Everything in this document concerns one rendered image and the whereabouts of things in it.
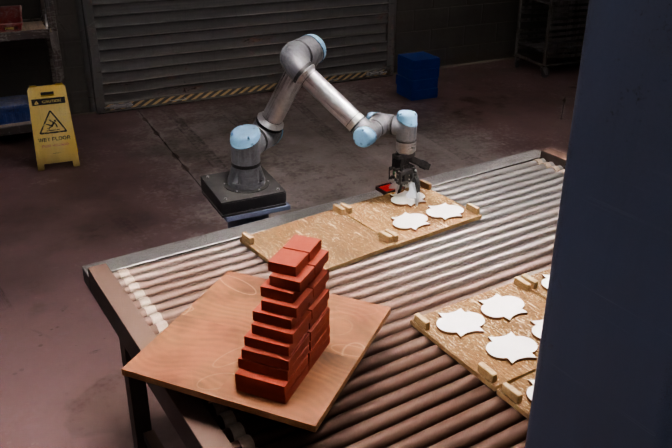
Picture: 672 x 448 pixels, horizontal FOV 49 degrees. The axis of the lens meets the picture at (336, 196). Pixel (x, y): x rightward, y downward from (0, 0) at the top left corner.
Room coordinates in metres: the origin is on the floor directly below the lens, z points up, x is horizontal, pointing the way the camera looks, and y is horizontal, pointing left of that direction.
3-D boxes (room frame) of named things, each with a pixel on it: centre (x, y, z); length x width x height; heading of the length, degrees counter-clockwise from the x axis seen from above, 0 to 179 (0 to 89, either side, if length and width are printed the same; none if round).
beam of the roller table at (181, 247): (2.64, -0.07, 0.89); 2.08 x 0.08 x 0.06; 122
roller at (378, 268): (2.24, -0.32, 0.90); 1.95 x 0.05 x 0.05; 122
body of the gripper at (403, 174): (2.59, -0.25, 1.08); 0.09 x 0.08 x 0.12; 125
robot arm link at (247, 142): (2.76, 0.36, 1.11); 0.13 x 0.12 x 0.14; 154
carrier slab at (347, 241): (2.27, 0.06, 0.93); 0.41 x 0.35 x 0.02; 127
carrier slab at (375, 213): (2.51, -0.27, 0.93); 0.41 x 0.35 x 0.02; 125
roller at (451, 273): (2.12, -0.40, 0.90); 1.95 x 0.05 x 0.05; 122
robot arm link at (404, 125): (2.60, -0.26, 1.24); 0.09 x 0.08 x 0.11; 64
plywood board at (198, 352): (1.56, 0.18, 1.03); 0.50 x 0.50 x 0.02; 68
